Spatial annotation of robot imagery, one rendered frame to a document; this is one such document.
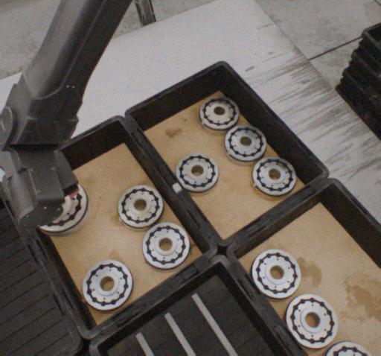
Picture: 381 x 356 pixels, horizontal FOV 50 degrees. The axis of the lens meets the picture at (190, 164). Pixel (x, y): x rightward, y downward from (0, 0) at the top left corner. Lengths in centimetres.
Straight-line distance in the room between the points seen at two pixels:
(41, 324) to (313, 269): 58
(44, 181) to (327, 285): 64
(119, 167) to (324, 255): 52
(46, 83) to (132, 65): 92
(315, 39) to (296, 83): 121
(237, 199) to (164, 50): 64
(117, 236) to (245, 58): 75
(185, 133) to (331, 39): 166
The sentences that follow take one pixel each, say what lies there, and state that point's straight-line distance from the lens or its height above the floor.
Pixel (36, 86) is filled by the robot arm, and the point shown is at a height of 136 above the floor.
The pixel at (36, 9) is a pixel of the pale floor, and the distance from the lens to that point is 278.
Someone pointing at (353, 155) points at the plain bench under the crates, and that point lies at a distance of 126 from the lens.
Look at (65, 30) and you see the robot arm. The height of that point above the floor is 142.
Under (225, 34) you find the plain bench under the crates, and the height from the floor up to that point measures 70.
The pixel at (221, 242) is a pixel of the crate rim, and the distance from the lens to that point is 83.
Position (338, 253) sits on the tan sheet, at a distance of 98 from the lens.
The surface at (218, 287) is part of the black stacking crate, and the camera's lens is 91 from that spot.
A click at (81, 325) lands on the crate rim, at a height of 93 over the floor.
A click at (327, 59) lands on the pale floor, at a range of 247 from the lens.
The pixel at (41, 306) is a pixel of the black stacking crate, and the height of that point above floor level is 83.
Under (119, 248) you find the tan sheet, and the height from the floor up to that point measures 83.
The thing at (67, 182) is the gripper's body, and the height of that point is 114.
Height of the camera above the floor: 171
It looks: 61 degrees down
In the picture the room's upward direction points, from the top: 1 degrees clockwise
